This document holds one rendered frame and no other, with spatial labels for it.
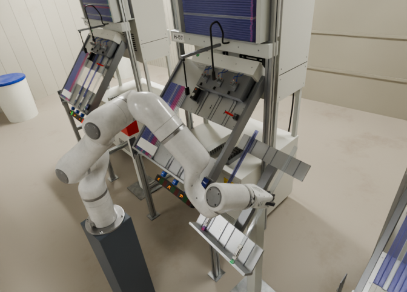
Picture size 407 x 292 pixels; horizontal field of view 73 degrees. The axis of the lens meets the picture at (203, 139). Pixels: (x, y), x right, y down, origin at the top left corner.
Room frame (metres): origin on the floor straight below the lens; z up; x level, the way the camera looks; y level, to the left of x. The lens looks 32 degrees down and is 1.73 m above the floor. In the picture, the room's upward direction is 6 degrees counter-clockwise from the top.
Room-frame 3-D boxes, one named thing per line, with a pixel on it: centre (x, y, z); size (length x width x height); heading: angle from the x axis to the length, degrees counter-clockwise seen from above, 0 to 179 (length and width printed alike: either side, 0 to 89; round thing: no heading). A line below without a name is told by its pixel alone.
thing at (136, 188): (1.98, 0.60, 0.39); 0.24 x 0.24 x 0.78; 40
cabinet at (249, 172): (1.73, -0.22, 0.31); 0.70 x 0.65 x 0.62; 40
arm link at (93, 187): (0.99, 0.51, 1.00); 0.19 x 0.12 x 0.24; 150
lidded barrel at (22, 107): (3.89, 2.70, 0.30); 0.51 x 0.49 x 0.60; 46
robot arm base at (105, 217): (0.97, 0.52, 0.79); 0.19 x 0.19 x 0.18
